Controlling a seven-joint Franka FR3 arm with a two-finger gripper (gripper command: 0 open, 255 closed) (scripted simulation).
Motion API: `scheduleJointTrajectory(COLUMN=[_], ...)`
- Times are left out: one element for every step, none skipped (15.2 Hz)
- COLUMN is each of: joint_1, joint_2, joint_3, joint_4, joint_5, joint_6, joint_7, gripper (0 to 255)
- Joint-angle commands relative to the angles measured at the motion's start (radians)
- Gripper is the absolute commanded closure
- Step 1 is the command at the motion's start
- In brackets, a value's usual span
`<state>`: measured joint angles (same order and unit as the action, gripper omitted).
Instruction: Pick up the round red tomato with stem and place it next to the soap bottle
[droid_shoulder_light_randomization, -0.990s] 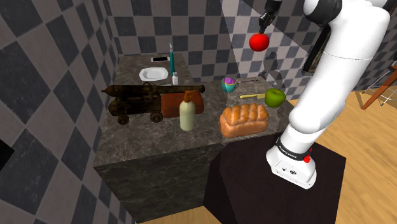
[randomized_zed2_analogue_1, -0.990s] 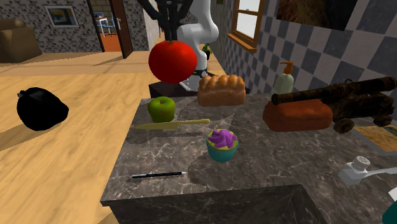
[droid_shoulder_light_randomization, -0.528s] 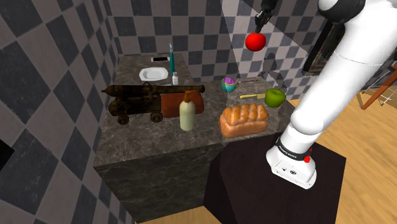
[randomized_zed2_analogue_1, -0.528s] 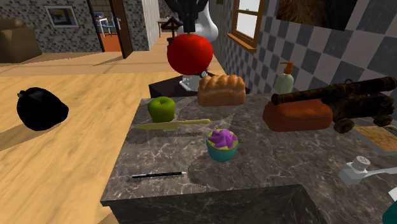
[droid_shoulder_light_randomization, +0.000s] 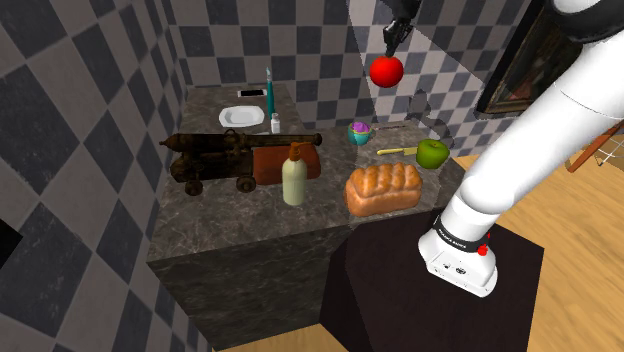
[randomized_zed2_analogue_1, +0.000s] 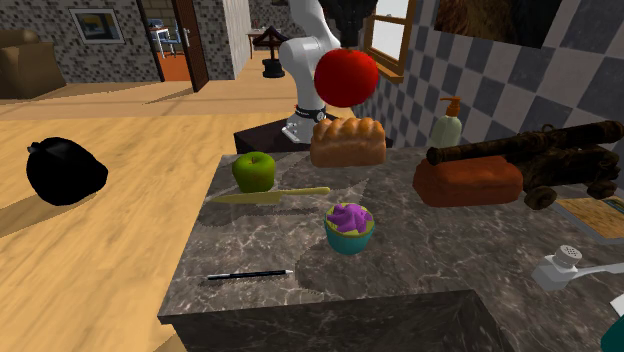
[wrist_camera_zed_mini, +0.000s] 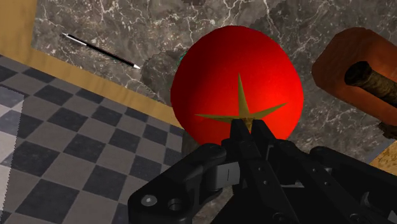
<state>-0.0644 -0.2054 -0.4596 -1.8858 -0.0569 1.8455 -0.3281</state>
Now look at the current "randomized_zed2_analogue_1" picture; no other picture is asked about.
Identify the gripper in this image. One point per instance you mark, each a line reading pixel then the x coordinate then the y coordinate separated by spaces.
pixel 348 19

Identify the red apple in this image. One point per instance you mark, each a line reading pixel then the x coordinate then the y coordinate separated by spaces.
pixel 346 78

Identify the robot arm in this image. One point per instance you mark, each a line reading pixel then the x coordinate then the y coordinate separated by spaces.
pixel 302 63

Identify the wooden-framed window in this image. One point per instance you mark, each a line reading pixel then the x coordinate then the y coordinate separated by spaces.
pixel 390 63

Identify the dark wooden stand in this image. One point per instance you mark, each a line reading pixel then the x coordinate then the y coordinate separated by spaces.
pixel 272 48

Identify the golden bread loaf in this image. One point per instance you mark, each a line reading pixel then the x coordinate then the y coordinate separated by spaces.
pixel 347 144

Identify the green soap dispenser, orange pump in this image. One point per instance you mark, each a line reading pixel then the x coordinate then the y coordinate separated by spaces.
pixel 445 131

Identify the brown door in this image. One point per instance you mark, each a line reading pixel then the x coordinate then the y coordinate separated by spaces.
pixel 192 48

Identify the green apple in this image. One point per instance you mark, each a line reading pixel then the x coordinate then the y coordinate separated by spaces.
pixel 253 170

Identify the white and blue chair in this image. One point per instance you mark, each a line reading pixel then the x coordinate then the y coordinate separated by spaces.
pixel 163 36

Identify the yellow-green knife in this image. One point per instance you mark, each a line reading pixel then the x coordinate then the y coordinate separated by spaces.
pixel 263 197

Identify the red-brown loaf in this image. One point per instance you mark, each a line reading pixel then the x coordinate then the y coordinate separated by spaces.
pixel 468 183

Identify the teal cupcake with purple frosting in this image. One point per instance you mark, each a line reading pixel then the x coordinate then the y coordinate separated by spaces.
pixel 349 234

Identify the dark brown toy cannon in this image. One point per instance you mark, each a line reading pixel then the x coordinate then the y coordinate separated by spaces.
pixel 560 156

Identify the black pen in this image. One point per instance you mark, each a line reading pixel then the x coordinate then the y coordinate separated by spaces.
pixel 248 275

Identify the grey sink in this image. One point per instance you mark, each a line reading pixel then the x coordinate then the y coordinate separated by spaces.
pixel 592 217

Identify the black bag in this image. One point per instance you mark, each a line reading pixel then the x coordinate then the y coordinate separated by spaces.
pixel 63 173

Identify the brown armchair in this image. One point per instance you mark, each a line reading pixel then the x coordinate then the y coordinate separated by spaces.
pixel 27 68

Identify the teal object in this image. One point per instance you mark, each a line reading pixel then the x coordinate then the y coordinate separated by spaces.
pixel 615 339

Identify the large dark wall picture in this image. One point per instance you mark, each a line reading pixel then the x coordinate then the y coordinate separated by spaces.
pixel 492 19

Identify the white-framed wall picture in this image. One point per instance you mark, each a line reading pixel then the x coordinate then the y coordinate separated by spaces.
pixel 97 25

